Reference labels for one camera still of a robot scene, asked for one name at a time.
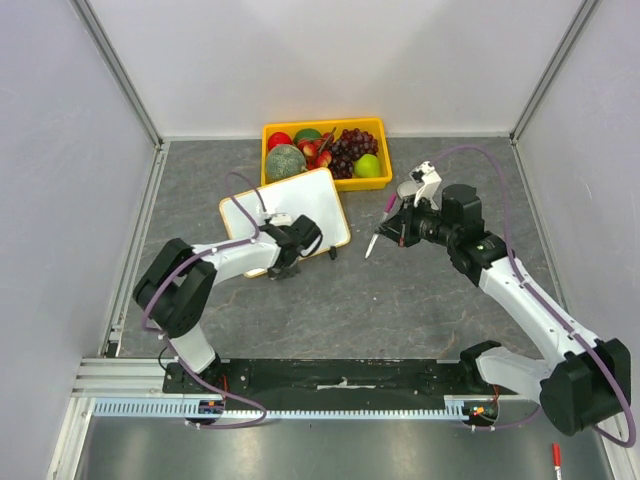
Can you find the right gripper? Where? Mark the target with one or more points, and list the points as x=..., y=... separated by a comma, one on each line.
x=400, y=230

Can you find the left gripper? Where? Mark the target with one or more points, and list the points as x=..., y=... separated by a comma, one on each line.
x=275, y=274

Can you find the white marker with magenta cap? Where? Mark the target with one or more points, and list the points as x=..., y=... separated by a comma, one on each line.
x=389, y=205

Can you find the yellow framed whiteboard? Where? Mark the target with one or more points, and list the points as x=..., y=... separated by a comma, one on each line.
x=312, y=194

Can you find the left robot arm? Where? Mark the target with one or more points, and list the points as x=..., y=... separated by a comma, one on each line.
x=174, y=290

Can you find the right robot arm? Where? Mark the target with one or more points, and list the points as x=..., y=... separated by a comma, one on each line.
x=580, y=380

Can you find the green pear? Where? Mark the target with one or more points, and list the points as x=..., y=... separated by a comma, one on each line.
x=367, y=166

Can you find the yellow plastic bin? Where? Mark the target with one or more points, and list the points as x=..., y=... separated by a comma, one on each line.
x=373, y=125

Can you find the dark purple grape bunch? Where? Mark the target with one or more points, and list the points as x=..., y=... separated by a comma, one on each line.
x=347, y=149

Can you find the green netted melon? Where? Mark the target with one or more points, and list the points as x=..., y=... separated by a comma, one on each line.
x=284, y=161

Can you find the red yellow cherry bunch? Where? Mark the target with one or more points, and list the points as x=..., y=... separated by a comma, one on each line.
x=316, y=150

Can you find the red apple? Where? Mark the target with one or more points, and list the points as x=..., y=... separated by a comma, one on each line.
x=277, y=139

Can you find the green orange mango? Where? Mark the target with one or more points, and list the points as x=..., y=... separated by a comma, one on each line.
x=307, y=135

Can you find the red marker pen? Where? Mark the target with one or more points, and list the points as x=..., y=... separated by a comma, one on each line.
x=557, y=461

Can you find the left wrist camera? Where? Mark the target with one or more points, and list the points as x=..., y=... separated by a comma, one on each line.
x=279, y=219

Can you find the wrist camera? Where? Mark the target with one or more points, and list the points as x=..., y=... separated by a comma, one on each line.
x=279, y=219
x=428, y=181

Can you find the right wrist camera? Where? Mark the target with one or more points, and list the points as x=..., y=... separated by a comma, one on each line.
x=428, y=181

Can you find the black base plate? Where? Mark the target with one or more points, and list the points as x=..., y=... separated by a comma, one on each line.
x=346, y=384

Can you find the slotted cable duct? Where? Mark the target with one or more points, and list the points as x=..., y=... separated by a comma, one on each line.
x=206, y=407

